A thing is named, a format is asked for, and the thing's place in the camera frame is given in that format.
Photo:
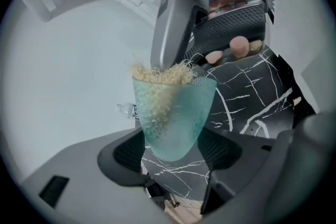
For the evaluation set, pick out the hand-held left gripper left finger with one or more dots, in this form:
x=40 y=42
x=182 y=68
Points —
x=78 y=178

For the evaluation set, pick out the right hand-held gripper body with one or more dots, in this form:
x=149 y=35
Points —
x=231 y=26

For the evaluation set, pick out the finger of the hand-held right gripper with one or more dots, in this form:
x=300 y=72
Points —
x=173 y=34

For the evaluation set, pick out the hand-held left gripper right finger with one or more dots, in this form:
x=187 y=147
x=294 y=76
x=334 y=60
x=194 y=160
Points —
x=231 y=154

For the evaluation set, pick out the yellow sponge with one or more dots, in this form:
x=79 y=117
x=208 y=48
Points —
x=157 y=76

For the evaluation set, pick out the green textured plastic cup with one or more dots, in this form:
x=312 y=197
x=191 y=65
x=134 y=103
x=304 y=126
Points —
x=181 y=123

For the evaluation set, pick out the person's right hand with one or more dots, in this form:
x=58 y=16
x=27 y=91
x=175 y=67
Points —
x=239 y=46

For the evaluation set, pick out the clear plastic water bottle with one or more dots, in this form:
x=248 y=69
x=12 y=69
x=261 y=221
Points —
x=126 y=110

